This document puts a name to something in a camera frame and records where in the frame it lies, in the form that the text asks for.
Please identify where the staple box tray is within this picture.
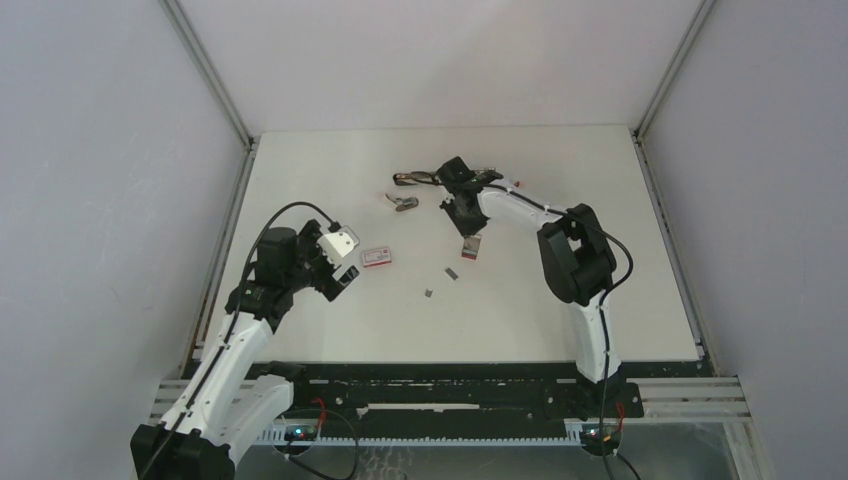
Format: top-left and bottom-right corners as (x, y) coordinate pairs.
(461, 235), (482, 260)

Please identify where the black camera cable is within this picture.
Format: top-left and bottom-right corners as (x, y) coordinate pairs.
(132, 201), (342, 480)
(410, 170), (635, 425)

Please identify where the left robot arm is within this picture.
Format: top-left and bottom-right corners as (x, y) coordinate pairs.
(130, 220), (359, 479)

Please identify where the controller board with wires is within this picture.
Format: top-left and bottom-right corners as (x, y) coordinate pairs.
(579, 401), (641, 479)
(275, 397), (360, 480)

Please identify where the red white staple box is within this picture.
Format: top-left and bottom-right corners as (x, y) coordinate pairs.
(361, 247), (392, 268)

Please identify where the left controller board with wires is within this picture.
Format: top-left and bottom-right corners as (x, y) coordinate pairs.
(275, 397), (360, 480)

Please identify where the white slotted cable duct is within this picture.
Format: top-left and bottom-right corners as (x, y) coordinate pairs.
(248, 423), (584, 448)

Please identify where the right controller board with wires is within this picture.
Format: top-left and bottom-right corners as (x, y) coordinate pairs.
(579, 401), (641, 479)

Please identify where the right black camera cable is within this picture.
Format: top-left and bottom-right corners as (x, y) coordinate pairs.
(410, 170), (635, 425)

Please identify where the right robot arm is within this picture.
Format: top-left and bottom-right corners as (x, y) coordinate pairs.
(428, 157), (620, 416)

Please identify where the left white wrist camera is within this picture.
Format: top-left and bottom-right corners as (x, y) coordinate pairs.
(317, 226), (359, 266)

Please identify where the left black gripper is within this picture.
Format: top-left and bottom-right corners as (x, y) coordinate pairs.
(284, 220), (358, 301)

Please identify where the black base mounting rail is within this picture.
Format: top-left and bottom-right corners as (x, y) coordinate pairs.
(231, 360), (710, 442)

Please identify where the left black camera cable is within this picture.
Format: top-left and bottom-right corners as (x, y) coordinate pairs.
(132, 201), (342, 480)

